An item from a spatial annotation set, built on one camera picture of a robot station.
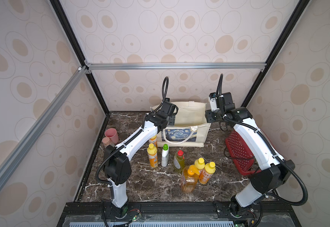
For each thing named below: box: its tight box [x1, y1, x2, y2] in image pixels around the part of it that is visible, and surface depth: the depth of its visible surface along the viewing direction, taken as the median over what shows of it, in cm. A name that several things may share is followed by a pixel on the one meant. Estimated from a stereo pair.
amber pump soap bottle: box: [182, 164, 200, 194], surface depth 68 cm
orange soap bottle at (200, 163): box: [194, 157, 206, 170], surface depth 71 cm
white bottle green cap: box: [161, 143, 170, 167], surface depth 81 cm
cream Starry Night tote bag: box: [150, 101, 212, 148], surface depth 89 cm
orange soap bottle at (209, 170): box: [198, 161, 217, 185], surface depth 70 cm
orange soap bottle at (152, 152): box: [147, 142, 158, 168], surface depth 77 cm
